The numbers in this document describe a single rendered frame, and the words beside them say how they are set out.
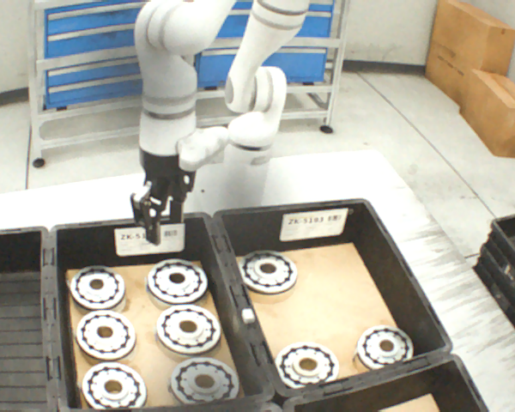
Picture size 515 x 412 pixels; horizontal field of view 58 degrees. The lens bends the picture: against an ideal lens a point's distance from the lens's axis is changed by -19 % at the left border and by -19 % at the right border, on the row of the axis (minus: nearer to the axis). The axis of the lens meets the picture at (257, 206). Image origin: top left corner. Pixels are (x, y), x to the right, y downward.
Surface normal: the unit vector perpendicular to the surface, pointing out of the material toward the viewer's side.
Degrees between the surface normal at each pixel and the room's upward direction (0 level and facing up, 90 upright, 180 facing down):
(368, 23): 90
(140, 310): 0
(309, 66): 90
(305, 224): 90
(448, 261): 0
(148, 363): 0
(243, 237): 90
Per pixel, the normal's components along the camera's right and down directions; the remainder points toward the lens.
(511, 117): 0.13, 0.61
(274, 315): 0.11, -0.79
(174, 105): 0.36, 0.59
